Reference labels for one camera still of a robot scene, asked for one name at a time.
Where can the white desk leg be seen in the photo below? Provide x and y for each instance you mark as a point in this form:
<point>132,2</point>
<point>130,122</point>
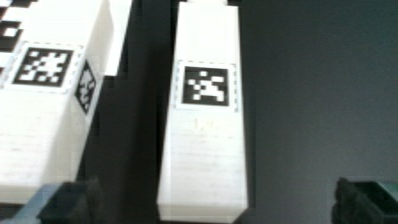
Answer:
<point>52,73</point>
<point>203,195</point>

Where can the tag marker plate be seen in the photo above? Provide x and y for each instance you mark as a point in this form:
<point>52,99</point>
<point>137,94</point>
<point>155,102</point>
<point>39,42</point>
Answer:
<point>15,10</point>

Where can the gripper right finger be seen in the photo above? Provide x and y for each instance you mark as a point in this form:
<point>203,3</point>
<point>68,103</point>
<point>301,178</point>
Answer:
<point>366,202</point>

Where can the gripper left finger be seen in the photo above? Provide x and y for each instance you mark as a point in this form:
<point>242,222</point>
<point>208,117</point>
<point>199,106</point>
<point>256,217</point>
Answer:
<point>64,204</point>

